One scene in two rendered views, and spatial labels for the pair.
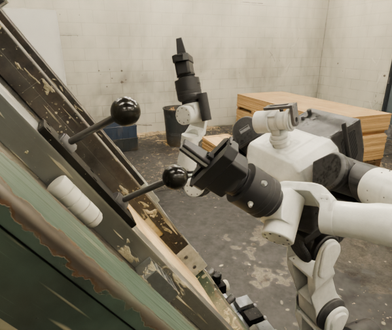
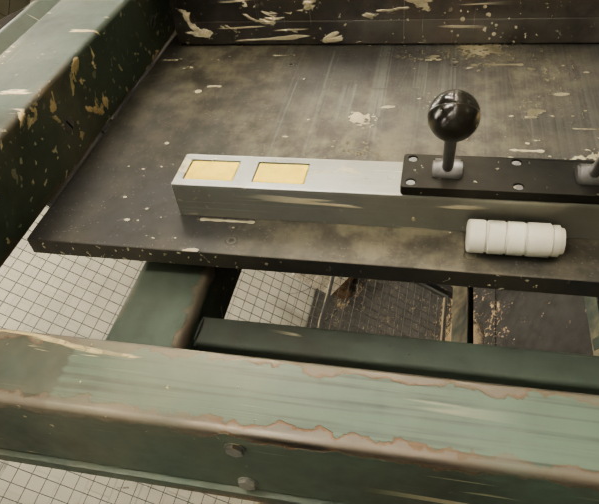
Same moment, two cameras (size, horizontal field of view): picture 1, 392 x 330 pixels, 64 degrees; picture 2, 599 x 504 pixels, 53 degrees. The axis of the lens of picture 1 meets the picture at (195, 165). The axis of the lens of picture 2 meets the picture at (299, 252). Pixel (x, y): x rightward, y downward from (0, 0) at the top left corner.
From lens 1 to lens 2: 0.29 m
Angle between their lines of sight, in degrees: 67
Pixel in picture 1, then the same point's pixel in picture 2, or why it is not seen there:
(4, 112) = (357, 203)
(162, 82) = not seen: outside the picture
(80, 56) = not seen: outside the picture
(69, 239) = (408, 444)
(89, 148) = (556, 14)
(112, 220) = (595, 216)
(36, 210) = (363, 436)
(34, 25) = not seen: outside the picture
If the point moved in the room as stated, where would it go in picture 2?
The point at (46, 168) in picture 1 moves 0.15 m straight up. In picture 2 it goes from (448, 218) to (303, 139)
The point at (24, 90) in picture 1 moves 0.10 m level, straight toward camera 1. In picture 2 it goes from (403, 33) to (400, 66)
